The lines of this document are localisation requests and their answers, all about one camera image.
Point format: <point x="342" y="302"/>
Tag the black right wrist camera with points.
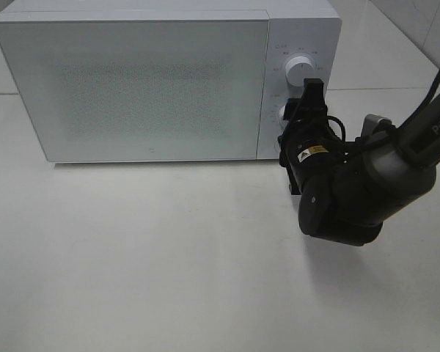
<point x="374" y="124"/>

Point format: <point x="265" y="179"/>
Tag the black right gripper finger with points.
<point x="312" y="98"/>
<point x="291" y="109"/>

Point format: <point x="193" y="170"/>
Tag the white microwave oven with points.
<point x="135" y="81"/>

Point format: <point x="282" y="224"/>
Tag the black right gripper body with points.
<point x="309" y="151"/>

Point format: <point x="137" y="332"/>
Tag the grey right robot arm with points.
<point x="348" y="190"/>

